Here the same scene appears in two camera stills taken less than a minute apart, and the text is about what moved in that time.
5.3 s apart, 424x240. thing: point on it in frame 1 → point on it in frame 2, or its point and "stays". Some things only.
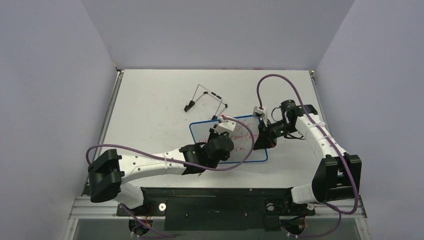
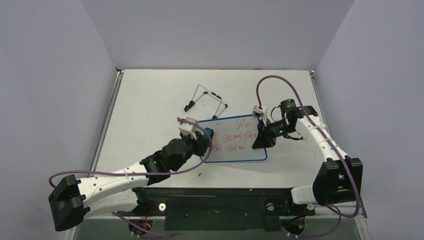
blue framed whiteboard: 242,139 stays
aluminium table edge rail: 105,122 stays
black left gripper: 213,133 → 201,143
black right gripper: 265,139 stays
